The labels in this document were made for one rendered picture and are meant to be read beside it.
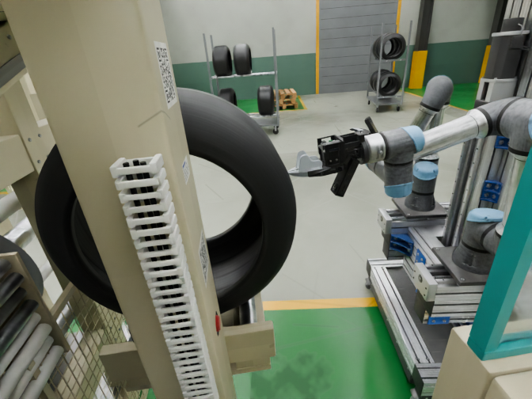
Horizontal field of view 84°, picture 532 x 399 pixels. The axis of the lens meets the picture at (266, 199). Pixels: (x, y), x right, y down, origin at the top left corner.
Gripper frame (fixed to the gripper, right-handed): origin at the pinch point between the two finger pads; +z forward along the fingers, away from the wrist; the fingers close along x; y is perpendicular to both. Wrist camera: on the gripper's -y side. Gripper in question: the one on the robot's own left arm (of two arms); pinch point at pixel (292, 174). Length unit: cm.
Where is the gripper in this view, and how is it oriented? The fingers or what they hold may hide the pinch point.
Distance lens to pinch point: 81.1
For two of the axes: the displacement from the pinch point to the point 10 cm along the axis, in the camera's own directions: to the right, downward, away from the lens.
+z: -9.7, 2.3, -0.2
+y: -1.9, -8.7, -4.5
